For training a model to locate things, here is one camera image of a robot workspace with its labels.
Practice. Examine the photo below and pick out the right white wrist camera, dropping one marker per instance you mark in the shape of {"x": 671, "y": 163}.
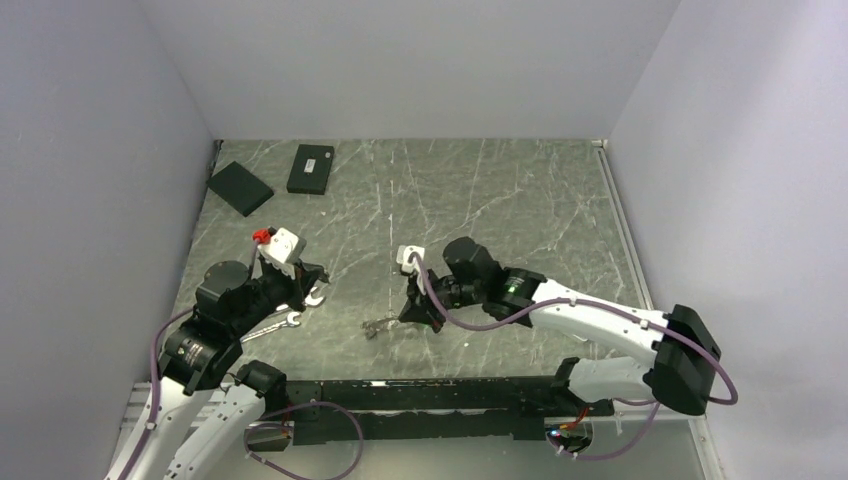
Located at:
{"x": 405, "y": 261}

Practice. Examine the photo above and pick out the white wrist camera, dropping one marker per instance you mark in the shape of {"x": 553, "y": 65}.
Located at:
{"x": 405, "y": 261}
{"x": 280, "y": 248}

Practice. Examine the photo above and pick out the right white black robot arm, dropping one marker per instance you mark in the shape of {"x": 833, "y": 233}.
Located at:
{"x": 667, "y": 358}

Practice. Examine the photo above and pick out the black flat box with label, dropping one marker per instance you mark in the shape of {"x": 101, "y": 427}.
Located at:
{"x": 311, "y": 169}

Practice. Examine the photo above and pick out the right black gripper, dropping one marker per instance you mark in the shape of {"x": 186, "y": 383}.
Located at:
{"x": 419, "y": 307}

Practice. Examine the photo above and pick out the small chrome combination wrench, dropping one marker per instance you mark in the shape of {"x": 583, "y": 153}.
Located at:
{"x": 291, "y": 320}

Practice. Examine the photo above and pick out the aluminium frame rail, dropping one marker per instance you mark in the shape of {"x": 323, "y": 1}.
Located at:
{"x": 623, "y": 228}

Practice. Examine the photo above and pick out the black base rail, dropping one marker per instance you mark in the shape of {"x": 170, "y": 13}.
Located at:
{"x": 344, "y": 410}

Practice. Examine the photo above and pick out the large chrome combination wrench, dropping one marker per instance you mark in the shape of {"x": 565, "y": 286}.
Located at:
{"x": 312, "y": 300}

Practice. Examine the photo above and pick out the black perforated box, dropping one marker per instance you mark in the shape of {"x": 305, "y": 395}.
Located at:
{"x": 240, "y": 188}

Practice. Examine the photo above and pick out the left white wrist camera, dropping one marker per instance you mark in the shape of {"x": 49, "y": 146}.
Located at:
{"x": 280, "y": 248}

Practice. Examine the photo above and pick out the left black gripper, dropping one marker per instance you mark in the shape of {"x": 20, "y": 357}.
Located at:
{"x": 296, "y": 283}

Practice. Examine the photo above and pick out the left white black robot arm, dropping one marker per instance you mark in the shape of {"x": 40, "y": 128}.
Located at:
{"x": 189, "y": 365}

